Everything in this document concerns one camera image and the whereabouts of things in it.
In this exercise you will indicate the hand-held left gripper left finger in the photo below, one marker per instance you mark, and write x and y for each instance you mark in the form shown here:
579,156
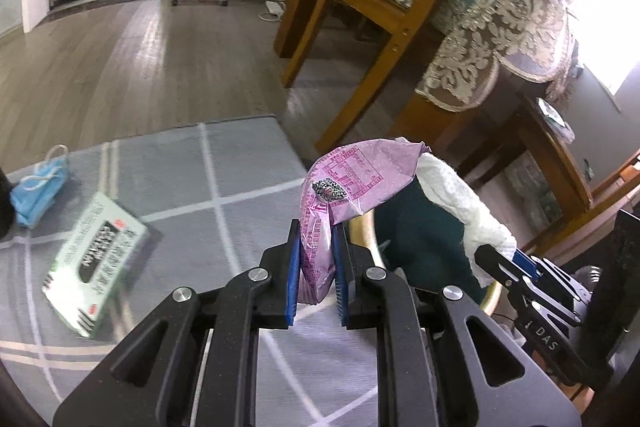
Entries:
292,272

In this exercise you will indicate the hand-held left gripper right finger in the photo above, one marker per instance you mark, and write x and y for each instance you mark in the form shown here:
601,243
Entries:
342,272

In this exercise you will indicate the grey checked floor mat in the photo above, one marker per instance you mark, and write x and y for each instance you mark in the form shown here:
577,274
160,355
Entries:
240,167

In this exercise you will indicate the person's right hand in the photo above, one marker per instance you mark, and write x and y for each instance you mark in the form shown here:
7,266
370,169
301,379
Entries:
579,399

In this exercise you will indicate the wooden chair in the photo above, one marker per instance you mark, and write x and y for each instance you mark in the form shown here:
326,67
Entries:
350,57
610,202

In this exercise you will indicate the blue face mask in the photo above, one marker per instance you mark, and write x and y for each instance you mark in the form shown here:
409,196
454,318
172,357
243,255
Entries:
40,197

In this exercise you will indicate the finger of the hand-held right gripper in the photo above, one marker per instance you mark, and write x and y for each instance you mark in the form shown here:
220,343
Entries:
527,263
495,264

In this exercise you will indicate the lace covered table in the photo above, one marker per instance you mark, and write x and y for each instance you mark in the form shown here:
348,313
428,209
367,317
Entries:
510,7

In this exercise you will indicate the small wooden side table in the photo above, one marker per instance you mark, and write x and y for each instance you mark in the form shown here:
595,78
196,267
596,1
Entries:
555,167

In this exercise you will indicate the wooden dining table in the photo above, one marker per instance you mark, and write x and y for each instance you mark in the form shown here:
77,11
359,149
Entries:
440,127

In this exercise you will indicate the yellow-rimmed teal waste bin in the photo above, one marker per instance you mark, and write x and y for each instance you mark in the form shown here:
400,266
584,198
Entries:
425,232

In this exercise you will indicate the white packet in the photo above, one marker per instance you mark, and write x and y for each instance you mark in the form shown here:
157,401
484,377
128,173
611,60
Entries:
555,119

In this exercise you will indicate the clear plastic bottle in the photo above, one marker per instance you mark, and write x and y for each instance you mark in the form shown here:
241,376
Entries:
590,282

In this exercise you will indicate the purple snack packet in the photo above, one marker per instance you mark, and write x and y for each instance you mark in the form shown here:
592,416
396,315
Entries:
350,177

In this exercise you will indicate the clear plastic package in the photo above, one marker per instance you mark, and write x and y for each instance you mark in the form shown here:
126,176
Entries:
530,192

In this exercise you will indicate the green and white box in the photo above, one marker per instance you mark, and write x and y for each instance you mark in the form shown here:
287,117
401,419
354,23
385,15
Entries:
95,257

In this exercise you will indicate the dark object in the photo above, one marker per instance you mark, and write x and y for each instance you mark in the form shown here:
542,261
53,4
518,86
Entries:
5,207

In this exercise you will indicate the white tissue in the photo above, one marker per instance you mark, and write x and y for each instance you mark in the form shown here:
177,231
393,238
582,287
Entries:
450,187

